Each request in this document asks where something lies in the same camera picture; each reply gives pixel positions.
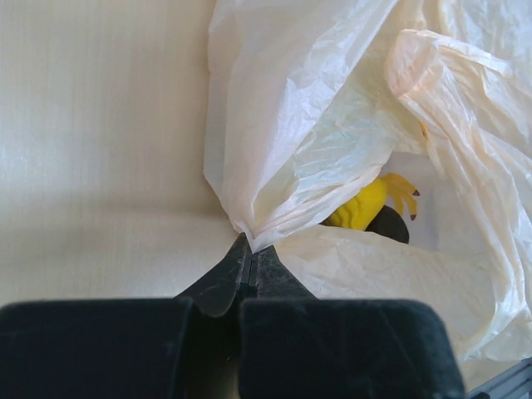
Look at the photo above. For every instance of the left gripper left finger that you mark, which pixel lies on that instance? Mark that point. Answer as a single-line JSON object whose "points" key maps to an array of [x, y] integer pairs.
{"points": [[215, 291]]}

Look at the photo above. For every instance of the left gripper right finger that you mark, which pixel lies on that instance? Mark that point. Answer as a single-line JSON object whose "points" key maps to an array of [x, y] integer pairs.
{"points": [[269, 278]]}

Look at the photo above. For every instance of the yellow banana bunch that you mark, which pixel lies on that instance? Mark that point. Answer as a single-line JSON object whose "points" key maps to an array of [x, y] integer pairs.
{"points": [[363, 208]]}

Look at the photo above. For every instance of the translucent plastic bag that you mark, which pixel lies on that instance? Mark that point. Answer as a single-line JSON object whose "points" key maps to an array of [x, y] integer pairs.
{"points": [[311, 101]]}

